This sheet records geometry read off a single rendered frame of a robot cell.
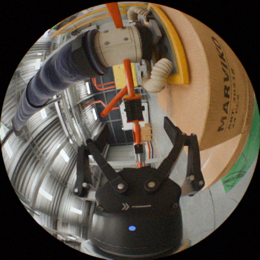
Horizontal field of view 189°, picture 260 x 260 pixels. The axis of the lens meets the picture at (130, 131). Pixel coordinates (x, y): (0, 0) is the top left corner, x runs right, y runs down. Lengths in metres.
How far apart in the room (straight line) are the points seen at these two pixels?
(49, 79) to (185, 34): 0.41
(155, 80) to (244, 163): 1.16
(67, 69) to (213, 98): 0.37
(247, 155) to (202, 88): 1.03
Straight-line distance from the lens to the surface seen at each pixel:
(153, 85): 0.21
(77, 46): 0.27
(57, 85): 0.38
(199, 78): 0.19
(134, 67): 7.65
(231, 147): 0.61
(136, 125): 0.32
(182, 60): 0.21
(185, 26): 0.24
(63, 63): 0.31
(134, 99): 0.28
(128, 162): 3.32
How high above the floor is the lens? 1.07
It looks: 5 degrees up
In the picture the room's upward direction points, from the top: 96 degrees counter-clockwise
